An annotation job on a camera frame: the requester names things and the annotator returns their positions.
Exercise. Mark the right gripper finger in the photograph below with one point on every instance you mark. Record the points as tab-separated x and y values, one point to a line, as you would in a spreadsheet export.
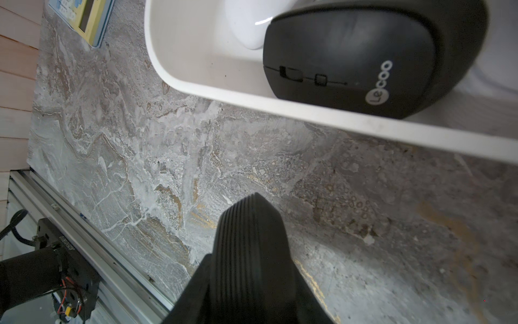
249	277

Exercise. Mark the white plastic storage box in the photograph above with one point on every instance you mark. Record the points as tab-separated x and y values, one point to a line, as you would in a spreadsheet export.
193	50

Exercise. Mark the white mouse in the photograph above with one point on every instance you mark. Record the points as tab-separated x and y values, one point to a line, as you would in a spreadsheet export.
249	19

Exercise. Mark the black Lecoo mouse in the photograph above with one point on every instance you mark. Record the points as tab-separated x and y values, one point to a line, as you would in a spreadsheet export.
381	58

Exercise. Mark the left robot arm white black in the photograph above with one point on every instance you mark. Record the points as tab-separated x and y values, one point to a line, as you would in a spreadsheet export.
26	277

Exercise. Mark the aluminium rail base frame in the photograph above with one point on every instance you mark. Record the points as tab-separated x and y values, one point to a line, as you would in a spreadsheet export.
125	294

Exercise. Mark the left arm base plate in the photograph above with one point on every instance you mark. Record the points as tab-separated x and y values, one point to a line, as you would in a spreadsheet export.
77	293

